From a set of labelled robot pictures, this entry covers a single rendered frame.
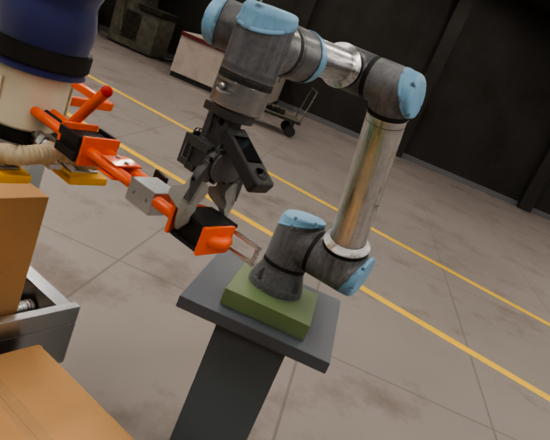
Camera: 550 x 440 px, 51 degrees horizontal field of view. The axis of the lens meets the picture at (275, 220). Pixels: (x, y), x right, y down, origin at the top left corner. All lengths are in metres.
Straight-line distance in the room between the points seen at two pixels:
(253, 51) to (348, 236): 0.94
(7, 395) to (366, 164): 1.09
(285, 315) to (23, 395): 0.76
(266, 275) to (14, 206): 0.79
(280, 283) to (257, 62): 1.10
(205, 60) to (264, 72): 10.65
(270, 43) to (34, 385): 1.11
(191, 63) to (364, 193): 10.11
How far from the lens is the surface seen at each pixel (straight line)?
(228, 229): 0.95
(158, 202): 1.01
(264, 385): 2.00
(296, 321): 1.81
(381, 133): 1.56
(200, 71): 11.58
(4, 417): 1.55
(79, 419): 1.59
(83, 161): 1.17
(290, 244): 1.85
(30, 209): 1.67
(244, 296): 1.81
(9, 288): 1.78
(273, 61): 0.91
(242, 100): 0.90
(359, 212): 1.68
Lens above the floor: 1.58
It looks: 17 degrees down
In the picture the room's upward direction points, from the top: 23 degrees clockwise
